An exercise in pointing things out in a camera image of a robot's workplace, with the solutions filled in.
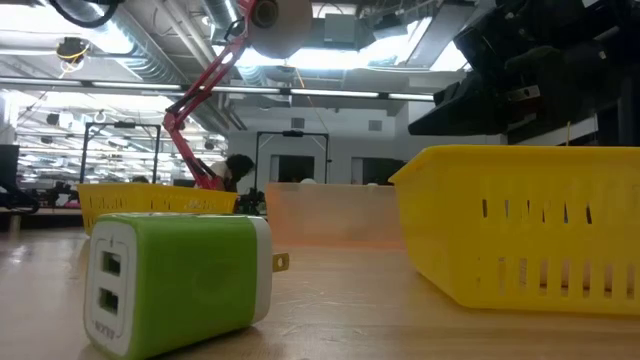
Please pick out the black ceiling device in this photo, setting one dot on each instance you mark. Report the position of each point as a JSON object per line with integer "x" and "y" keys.
{"x": 72, "y": 49}

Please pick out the grey wall vent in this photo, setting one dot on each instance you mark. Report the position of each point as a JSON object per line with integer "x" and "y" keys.
{"x": 298, "y": 123}
{"x": 375, "y": 125}

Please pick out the red desk lamp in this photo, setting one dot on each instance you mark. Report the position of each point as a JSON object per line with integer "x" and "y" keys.
{"x": 285, "y": 30}

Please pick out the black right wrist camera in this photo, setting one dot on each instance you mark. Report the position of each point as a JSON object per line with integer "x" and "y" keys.
{"x": 480, "y": 47}

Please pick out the yellow slotted plastic basket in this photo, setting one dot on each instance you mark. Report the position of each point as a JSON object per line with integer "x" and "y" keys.
{"x": 525, "y": 240}
{"x": 150, "y": 200}

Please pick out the green white USB wall charger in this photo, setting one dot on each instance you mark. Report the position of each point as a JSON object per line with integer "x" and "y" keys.
{"x": 190, "y": 285}

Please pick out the long LED light bar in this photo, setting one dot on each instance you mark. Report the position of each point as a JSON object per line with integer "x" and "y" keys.
{"x": 325, "y": 93}

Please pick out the person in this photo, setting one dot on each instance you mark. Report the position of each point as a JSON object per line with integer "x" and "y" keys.
{"x": 232, "y": 170}

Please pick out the black metal rig frame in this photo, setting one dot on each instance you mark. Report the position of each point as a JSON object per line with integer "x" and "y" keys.
{"x": 125, "y": 124}
{"x": 292, "y": 133}

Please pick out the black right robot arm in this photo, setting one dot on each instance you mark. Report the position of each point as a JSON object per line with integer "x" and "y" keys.
{"x": 620, "y": 125}

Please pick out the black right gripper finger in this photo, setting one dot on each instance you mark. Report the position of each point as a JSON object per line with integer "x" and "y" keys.
{"x": 470, "y": 115}

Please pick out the orange translucent plastic bin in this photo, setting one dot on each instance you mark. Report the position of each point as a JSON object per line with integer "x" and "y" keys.
{"x": 330, "y": 215}

